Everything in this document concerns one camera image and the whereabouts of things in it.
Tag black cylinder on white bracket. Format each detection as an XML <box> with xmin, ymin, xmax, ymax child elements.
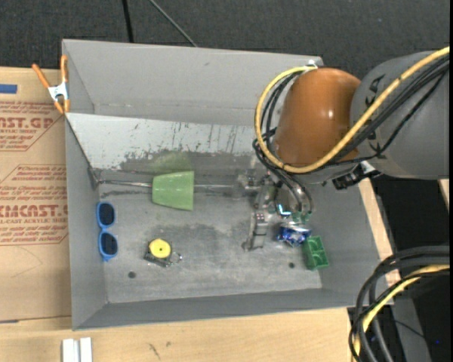
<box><xmin>331</xmin><ymin>161</ymin><xmax>381</xmax><ymax>192</ymax></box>

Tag grey metal bin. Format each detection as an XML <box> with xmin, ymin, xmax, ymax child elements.
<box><xmin>61</xmin><ymin>38</ymin><xmax>396</xmax><ymax>331</ymax></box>

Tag yellow tape measure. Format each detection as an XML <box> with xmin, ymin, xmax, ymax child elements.
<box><xmin>143</xmin><ymin>238</ymin><xmax>183</xmax><ymax>268</ymax></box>

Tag green toy building brick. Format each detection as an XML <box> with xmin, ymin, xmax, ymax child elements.
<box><xmin>300</xmin><ymin>235</ymin><xmax>331</xmax><ymax>272</ymax></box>

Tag green plastic cup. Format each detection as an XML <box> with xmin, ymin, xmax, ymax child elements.
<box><xmin>151</xmin><ymin>170</ymin><xmax>196</xmax><ymax>212</ymax></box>

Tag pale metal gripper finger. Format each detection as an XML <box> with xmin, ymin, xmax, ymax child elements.
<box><xmin>259</xmin><ymin>213</ymin><xmax>269</xmax><ymax>250</ymax></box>
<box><xmin>245</xmin><ymin>213</ymin><xmax>260</xmax><ymax>252</ymax></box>

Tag blue sunglasses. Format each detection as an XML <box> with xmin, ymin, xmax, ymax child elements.
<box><xmin>95</xmin><ymin>201</ymin><xmax>119</xmax><ymax>262</ymax></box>

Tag brown cardboard board, red print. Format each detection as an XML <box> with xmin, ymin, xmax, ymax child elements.
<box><xmin>0</xmin><ymin>65</ymin><xmax>73</xmax><ymax>324</ymax></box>

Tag crushed blue drink can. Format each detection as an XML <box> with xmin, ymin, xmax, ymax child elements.
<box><xmin>276</xmin><ymin>221</ymin><xmax>313</xmax><ymax>248</ymax></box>

